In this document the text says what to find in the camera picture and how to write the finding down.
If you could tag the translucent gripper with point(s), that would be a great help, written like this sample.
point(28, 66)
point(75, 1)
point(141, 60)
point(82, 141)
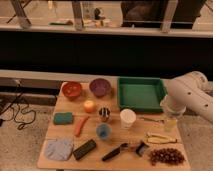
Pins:
point(169, 124)

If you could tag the black handled utensil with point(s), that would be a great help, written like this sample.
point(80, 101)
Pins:
point(115, 152)

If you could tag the small black brush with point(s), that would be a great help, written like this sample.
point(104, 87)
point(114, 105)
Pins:
point(141, 148)

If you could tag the blue cloth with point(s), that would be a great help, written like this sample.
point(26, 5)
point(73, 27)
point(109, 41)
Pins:
point(58, 149)

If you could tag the white paper cup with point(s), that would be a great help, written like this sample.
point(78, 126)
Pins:
point(127, 117)

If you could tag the black rectangular block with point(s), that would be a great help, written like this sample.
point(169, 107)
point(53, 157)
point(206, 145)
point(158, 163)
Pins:
point(84, 149)

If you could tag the orange carrot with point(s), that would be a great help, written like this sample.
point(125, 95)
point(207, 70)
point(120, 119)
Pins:
point(79, 126)

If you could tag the teal sponge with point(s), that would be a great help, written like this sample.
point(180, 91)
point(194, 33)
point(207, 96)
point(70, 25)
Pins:
point(63, 118)

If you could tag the yellow apple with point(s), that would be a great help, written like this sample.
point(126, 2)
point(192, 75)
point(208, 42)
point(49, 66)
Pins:
point(89, 106)

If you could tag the yellow banana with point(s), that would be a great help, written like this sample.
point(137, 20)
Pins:
point(160, 139)

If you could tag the green tray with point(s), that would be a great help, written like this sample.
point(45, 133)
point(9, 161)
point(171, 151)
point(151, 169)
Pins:
point(141, 94)

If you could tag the small striped cup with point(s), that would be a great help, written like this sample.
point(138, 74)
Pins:
point(104, 114)

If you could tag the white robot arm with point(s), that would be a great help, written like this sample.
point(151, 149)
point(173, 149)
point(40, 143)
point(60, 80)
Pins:
point(186, 92)

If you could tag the blue cup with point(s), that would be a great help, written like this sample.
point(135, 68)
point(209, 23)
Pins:
point(103, 131)

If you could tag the orange bowl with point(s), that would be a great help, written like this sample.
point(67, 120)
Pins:
point(72, 90)

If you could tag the wooden stick utensil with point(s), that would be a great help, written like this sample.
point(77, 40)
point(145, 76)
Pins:
point(154, 120)

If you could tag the bunch of dark grapes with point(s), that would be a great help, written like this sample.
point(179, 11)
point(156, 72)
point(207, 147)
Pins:
point(169, 156)

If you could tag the purple bowl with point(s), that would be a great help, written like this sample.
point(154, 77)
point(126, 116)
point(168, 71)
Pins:
point(100, 87)

